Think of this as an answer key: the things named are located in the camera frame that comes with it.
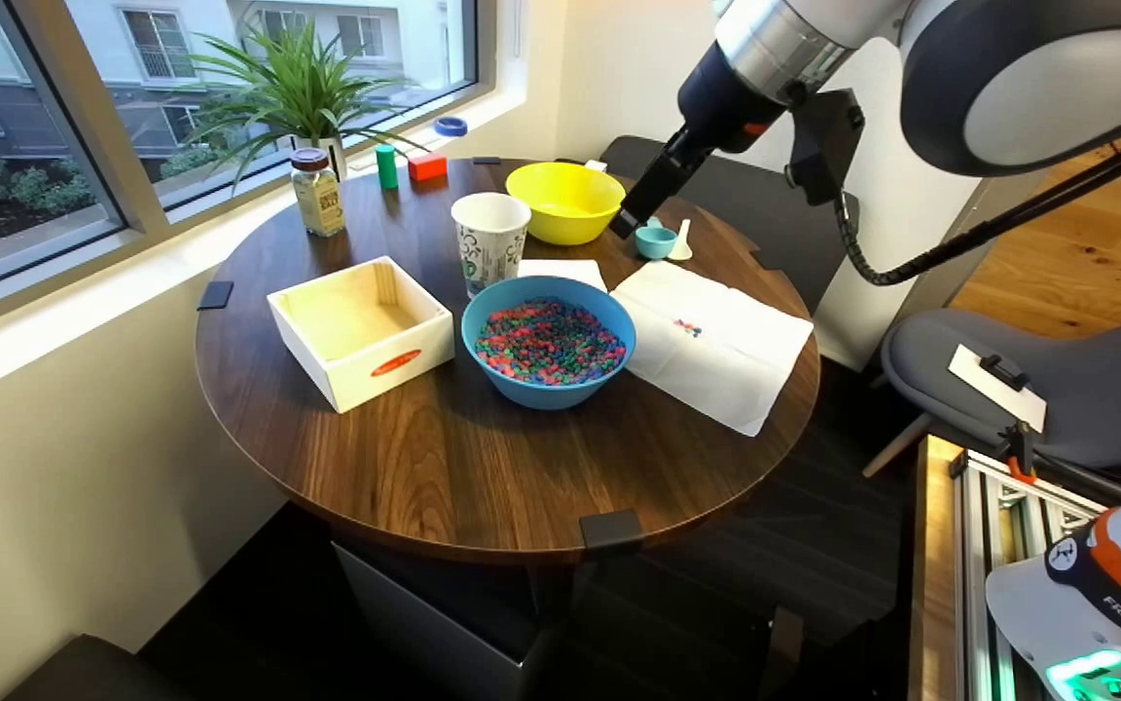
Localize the grey armchair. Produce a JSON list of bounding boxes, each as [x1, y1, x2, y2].
[[878, 307, 1121, 470]]

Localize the black table clamp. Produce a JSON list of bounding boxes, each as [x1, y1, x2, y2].
[[580, 510, 641, 549]]

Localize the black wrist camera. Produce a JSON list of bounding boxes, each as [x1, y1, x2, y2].
[[790, 91, 865, 206]]

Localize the small folded white napkin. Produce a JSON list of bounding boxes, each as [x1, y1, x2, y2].
[[516, 257, 606, 290]]

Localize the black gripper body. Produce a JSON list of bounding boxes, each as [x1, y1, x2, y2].
[[609, 48, 785, 239]]

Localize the cream plastic spoon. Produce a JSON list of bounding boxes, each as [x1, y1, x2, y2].
[[668, 219, 691, 259]]

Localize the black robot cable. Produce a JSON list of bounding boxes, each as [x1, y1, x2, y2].
[[829, 122, 1121, 289]]

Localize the red block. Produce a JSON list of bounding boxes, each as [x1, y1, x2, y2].
[[407, 154, 449, 192]]

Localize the potted green plant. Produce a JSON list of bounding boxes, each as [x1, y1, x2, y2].
[[188, 22, 419, 170]]

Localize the grey sofa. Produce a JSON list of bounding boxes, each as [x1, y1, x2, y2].
[[600, 132, 848, 314]]

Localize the round wooden table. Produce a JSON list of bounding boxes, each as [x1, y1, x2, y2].
[[194, 154, 822, 564]]

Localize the white wooden box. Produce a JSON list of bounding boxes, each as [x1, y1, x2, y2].
[[267, 257, 454, 414]]

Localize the blue bowl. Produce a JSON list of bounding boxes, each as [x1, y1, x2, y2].
[[459, 275, 633, 407]]

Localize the teal measuring scoop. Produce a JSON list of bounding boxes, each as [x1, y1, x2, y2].
[[632, 219, 676, 259]]

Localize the yellow plastic bowl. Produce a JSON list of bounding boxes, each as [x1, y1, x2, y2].
[[507, 162, 624, 245]]

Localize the colourful beads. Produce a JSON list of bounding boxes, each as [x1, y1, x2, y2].
[[476, 294, 625, 384]]

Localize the patterned paper cup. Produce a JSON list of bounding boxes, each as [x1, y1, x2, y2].
[[450, 192, 530, 294]]

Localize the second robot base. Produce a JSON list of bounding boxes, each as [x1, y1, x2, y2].
[[983, 507, 1121, 701]]

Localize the glass jar with dark lid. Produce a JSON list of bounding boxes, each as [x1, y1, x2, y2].
[[293, 149, 342, 239]]

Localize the large white napkin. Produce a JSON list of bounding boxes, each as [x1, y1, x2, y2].
[[616, 259, 813, 435]]

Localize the blue lid on sill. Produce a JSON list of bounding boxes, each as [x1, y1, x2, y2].
[[436, 115, 472, 136]]

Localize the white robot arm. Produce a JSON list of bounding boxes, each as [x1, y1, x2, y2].
[[609, 0, 1121, 233]]

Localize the green block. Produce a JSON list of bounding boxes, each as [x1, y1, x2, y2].
[[372, 144, 399, 192]]

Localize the aluminium frame cart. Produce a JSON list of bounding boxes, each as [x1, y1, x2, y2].
[[905, 432, 1108, 701]]

